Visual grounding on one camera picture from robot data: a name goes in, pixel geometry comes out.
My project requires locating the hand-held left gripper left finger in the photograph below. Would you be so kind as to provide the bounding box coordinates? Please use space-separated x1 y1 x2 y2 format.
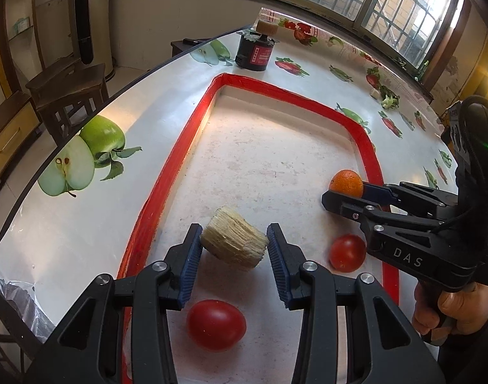
24 223 205 384

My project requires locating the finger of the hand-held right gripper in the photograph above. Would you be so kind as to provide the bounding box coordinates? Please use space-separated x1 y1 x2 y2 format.
362 181 461 219
321 189 445 231

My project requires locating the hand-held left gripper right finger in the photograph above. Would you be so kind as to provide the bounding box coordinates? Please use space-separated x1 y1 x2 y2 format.
266 223 447 384

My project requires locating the orange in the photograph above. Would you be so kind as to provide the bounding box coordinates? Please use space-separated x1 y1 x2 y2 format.
329 170 365 198

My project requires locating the beige corn cob piece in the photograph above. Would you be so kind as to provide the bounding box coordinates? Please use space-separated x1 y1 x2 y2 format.
200 206 269 273

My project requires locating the red-rimmed white tray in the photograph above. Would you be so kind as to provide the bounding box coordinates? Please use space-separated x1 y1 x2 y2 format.
116 73 401 384

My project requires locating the person's right hand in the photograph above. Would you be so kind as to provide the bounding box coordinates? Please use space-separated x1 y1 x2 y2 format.
411 282 488 337

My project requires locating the red tomato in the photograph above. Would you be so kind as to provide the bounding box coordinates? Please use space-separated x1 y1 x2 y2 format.
186 299 247 353
329 234 367 273

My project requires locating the fruit print tablecloth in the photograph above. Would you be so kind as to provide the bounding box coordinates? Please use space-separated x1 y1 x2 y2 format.
0 7 473 345

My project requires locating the black jar with red label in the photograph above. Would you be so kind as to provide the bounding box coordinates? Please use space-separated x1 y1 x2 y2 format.
235 30 277 73

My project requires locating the beige cork stopper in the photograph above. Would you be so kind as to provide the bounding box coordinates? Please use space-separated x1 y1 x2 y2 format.
256 19 278 39

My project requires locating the dark wooden stool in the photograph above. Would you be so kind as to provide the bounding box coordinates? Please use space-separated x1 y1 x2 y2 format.
25 58 110 145

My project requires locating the dark wooden side table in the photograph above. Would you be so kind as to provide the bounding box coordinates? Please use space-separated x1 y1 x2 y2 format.
171 38 213 59

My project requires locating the yellow wooden cabinet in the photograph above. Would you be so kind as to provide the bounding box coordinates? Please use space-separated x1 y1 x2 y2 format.
0 91 41 187

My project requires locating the black pole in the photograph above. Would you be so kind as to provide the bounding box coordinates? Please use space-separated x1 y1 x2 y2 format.
73 0 95 66

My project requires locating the pale green box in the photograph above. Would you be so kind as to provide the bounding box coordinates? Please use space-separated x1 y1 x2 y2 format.
9 17 32 37

